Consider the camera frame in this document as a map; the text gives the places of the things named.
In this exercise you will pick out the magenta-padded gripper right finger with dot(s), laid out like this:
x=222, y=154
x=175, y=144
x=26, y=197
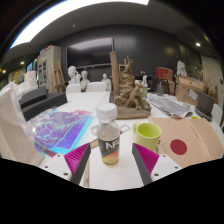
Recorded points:
x=146, y=158

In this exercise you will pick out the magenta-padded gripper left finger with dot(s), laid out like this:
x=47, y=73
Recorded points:
x=75, y=158

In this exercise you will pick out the white-capped dark-label drink bottle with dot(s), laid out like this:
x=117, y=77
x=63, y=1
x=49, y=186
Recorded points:
x=108, y=140

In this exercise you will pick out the yellow-green mug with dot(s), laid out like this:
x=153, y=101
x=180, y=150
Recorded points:
x=148, y=138

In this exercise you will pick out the iridescent purple-blue sheet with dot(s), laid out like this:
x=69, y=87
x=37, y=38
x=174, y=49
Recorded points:
x=61, y=128

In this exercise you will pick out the flat round red coaster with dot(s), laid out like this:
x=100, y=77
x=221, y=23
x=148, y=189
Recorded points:
x=178, y=147

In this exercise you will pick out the grey newspaper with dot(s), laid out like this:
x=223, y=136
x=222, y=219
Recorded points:
x=170, y=105

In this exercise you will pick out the light wooden drawing board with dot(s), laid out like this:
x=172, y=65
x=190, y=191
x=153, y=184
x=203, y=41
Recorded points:
x=203, y=140

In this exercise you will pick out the black foam block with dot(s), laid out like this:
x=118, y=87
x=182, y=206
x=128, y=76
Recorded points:
x=45, y=105
x=31, y=96

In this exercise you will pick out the translucent plastic bag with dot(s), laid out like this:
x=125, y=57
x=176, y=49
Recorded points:
x=15, y=130

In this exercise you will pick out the white bottle with green label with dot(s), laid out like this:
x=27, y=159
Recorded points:
x=145, y=90

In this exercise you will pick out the white chair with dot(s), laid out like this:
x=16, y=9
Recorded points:
x=73, y=88
x=96, y=86
x=218, y=115

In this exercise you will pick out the white plaster bust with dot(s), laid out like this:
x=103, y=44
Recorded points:
x=72, y=75
x=85, y=80
x=106, y=82

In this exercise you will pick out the brown cardboard box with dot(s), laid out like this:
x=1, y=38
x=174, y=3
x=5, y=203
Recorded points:
x=186, y=90

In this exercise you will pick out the wooden easel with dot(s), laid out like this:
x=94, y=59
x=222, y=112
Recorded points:
x=59, y=78

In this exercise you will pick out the red box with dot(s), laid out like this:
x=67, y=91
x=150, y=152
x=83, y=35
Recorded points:
x=164, y=73

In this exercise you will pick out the upright wooden plank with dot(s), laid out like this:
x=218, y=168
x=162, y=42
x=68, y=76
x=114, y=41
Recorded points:
x=114, y=75

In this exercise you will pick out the white plaster statue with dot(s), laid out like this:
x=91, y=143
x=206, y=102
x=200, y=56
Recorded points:
x=181, y=68

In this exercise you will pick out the black wall screen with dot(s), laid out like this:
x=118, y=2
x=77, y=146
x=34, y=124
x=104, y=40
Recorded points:
x=90, y=53

